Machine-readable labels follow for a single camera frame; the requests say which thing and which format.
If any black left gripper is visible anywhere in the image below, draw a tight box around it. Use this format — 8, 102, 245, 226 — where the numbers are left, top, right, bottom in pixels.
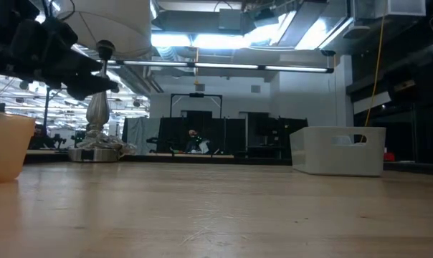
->
8, 16, 120, 102

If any silver table lamp white shade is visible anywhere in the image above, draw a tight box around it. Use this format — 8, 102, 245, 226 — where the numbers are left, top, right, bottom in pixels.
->
57, 0, 153, 163

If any grey cloth cover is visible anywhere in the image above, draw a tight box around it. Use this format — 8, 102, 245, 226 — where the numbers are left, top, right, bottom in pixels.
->
122, 117, 161, 156

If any orange plastic cup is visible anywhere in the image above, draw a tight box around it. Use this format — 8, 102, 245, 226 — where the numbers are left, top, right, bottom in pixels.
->
0, 109, 36, 182

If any person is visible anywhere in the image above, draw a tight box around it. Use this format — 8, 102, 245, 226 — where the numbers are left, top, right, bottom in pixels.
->
184, 128, 207, 154

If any long LED light bar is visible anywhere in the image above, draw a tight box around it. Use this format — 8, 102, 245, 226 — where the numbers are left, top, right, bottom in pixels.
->
94, 57, 335, 75

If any black partition screen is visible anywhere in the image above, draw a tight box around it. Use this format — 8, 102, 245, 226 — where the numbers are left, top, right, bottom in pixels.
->
158, 110, 247, 156

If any white plastic bin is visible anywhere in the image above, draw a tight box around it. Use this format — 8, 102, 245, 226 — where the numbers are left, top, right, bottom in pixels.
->
289, 125, 387, 178

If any black rig frame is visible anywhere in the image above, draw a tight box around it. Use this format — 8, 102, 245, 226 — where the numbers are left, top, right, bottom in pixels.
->
169, 92, 224, 119
40, 85, 95, 148

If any bundled white lamp cord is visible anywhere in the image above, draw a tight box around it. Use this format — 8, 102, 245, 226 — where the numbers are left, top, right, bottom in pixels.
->
75, 132, 137, 156

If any yellow cable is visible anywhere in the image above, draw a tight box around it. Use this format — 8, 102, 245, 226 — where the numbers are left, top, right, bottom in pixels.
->
359, 0, 388, 144

